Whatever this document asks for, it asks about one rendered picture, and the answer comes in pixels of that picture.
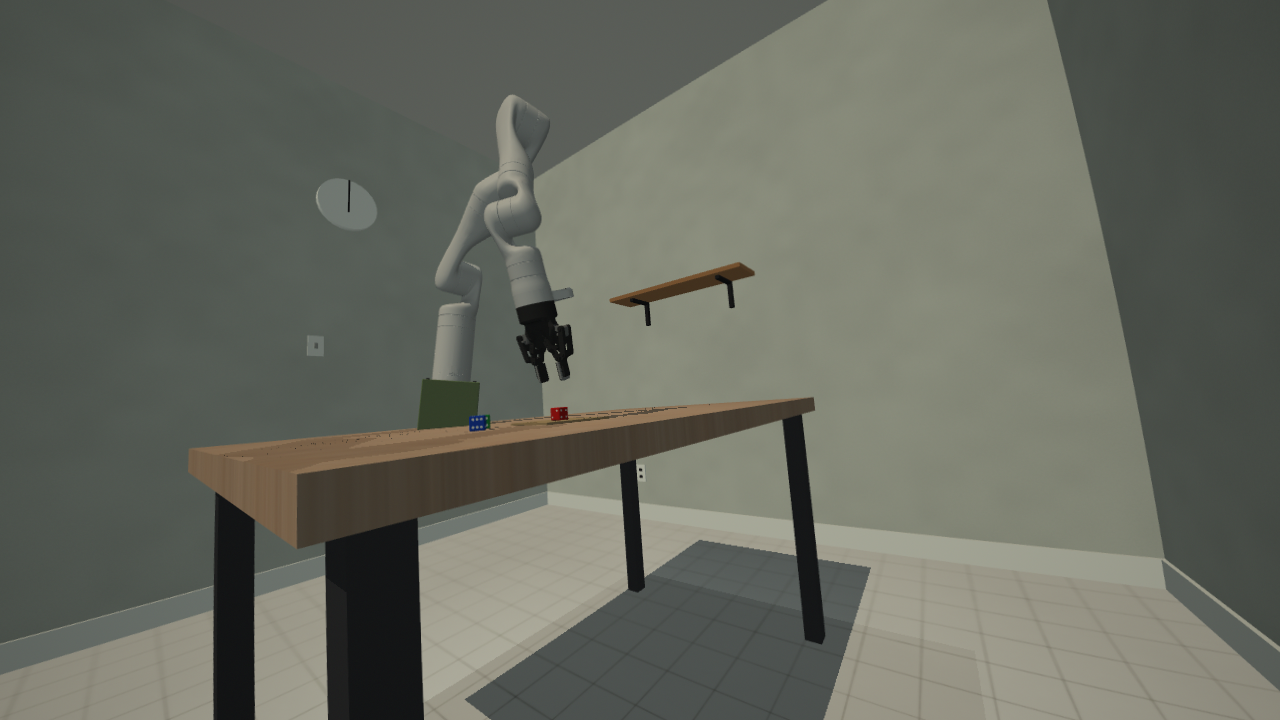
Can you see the olive-tan square mat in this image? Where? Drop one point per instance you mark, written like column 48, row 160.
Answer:
column 569, row 420

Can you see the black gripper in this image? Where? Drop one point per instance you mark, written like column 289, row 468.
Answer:
column 540, row 317

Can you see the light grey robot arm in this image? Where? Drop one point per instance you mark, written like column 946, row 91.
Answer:
column 504, row 219

